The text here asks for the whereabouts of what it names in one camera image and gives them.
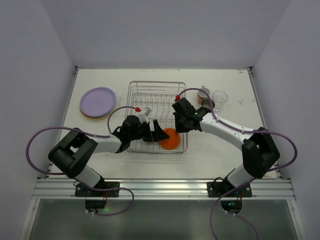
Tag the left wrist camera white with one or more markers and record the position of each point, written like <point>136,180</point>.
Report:
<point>143,115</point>

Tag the purple plate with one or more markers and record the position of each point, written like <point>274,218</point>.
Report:
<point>98,102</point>

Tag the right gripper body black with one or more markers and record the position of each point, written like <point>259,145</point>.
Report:
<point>180,121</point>

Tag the orange bowl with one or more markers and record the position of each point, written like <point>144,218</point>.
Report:
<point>173,141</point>

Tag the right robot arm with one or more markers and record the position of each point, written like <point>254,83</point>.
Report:
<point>259,151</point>

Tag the aluminium mounting rail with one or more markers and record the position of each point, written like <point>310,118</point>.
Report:
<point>166,189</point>

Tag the metal wire dish rack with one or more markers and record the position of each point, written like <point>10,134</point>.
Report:
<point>158,96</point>

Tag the clear glass cup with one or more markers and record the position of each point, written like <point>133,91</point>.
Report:
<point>219,97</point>

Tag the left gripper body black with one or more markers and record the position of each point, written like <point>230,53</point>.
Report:
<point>152,131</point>

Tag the white brown cup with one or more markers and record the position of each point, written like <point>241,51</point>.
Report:
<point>207,103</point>

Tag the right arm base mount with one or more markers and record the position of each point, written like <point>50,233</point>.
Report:
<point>220,186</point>

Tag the tan plastic plate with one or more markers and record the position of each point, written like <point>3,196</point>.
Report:
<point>93,119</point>

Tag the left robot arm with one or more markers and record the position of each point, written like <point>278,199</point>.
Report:
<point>72,154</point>

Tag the pink mug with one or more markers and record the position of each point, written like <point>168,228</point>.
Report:
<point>203,93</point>

